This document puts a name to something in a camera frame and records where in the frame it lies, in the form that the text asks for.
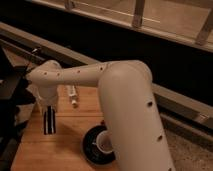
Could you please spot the white cup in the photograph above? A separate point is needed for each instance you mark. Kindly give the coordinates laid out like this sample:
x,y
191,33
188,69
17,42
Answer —
x,y
102,143

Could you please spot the metal rail frame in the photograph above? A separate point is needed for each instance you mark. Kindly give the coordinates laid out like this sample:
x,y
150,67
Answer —
x,y
189,22

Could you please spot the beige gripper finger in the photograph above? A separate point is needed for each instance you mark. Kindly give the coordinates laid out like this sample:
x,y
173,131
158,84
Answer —
x,y
42,109

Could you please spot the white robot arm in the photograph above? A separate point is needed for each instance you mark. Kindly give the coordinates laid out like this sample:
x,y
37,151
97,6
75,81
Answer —
x,y
133,134

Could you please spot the black stand left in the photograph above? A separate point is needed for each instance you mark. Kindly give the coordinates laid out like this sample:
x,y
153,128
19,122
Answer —
x,y
13,92

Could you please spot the black round saucer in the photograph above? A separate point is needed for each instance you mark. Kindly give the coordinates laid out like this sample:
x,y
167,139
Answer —
x,y
90,150

